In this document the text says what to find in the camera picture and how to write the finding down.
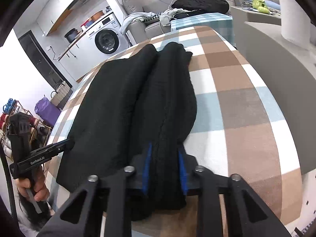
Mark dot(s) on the white grey clothes pile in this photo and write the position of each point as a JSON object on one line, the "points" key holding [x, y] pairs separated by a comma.
{"points": [[164, 17]]}

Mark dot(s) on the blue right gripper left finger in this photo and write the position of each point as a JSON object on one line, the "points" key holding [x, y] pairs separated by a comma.
{"points": [[141, 174]]}

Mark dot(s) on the black knit sweater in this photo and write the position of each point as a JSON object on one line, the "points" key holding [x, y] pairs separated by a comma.
{"points": [[131, 102]]}

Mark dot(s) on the white front-load washing machine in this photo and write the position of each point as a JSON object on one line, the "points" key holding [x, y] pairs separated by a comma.
{"points": [[104, 39]]}

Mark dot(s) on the black quilted jacket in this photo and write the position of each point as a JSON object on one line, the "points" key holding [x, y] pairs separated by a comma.
{"points": [[207, 6]]}

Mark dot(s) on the blue plaid side table cloth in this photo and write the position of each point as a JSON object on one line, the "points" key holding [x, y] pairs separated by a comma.
{"points": [[221, 23]]}

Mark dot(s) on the wooden shoe rack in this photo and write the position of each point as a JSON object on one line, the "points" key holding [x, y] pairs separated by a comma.
{"points": [[19, 121]]}

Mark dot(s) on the white paper towel roll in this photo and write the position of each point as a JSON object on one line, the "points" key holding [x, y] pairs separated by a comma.
{"points": [[295, 23]]}

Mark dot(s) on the woven laundry basket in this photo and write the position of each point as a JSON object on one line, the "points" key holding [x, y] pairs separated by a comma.
{"points": [[61, 94]]}

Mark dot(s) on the green toy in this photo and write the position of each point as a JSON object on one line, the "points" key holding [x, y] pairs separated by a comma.
{"points": [[261, 6]]}

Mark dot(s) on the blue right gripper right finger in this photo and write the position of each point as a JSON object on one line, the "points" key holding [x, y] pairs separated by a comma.
{"points": [[188, 178]]}

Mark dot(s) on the person's left hand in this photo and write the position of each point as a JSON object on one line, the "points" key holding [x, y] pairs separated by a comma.
{"points": [[37, 183]]}

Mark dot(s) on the black cooking pot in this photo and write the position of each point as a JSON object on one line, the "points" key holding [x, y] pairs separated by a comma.
{"points": [[71, 35]]}

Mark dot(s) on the grey sofa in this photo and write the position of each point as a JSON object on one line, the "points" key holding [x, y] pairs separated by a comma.
{"points": [[139, 31]]}

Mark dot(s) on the purple bag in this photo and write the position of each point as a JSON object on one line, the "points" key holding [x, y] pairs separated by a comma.
{"points": [[47, 111]]}

